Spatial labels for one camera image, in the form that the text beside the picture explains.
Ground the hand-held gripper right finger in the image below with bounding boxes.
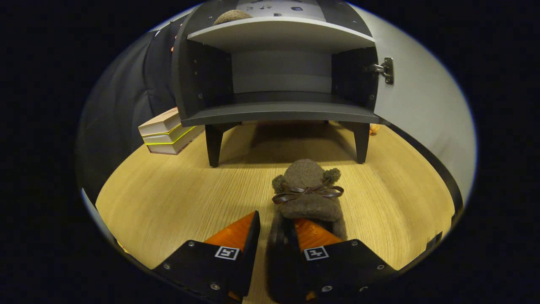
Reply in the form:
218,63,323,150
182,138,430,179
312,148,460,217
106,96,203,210
287,217,399,302

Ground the dark grey shoe cabinet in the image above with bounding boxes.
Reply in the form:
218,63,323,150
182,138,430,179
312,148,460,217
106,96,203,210
171,0,380,168

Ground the metal door hinge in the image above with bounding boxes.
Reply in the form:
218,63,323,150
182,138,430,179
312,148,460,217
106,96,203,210
365,57,394,85

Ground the black backdrop cloth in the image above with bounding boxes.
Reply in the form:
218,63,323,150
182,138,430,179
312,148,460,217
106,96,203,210
77,17,182,203

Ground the brown fuzzy shoe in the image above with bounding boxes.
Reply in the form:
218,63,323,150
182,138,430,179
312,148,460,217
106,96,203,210
265,159,348,304
213,9,254,26

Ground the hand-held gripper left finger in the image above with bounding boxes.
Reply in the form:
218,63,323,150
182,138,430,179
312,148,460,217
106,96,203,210
153,210,261,302

